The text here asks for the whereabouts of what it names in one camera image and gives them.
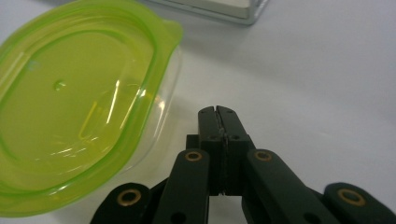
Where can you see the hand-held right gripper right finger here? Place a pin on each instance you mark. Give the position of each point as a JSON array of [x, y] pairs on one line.
[[234, 137]]

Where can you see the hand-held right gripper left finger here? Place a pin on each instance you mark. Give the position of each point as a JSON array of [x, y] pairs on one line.
[[209, 137]]

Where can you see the green lidded plastic container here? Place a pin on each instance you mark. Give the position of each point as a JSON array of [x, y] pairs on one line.
[[77, 99]]

